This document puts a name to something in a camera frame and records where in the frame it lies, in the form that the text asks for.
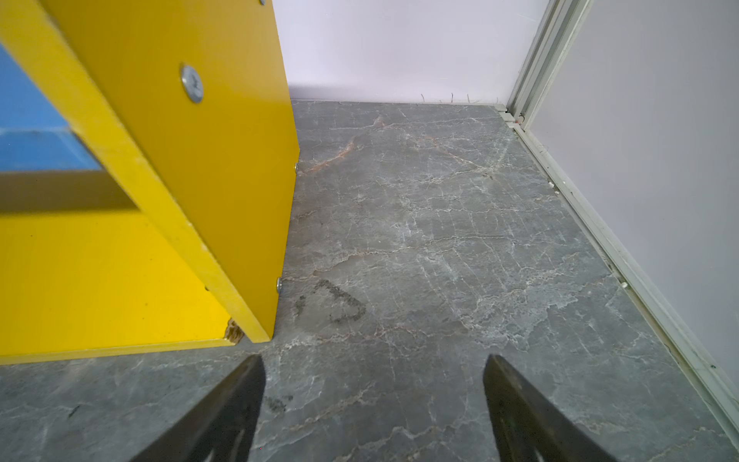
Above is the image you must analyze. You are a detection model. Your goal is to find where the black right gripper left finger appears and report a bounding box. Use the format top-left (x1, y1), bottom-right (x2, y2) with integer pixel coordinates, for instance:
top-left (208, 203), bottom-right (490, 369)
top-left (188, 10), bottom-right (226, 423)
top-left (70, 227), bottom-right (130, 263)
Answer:
top-left (134, 355), bottom-right (267, 461)

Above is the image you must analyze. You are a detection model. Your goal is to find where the yellow bookshelf with coloured shelves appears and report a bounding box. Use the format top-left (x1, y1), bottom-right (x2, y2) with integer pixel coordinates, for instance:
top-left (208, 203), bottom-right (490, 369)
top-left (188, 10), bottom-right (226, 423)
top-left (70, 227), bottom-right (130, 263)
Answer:
top-left (1, 1), bottom-right (299, 365)

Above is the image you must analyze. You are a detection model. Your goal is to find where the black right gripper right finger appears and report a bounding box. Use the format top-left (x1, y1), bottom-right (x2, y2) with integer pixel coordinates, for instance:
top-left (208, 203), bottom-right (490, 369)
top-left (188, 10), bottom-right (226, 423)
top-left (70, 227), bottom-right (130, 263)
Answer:
top-left (483, 355), bottom-right (615, 462)

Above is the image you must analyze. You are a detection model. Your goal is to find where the aluminium frame rail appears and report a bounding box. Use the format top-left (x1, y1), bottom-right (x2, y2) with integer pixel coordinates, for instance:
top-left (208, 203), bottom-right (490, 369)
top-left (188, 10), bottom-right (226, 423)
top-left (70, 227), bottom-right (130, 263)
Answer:
top-left (506, 1), bottom-right (738, 441)

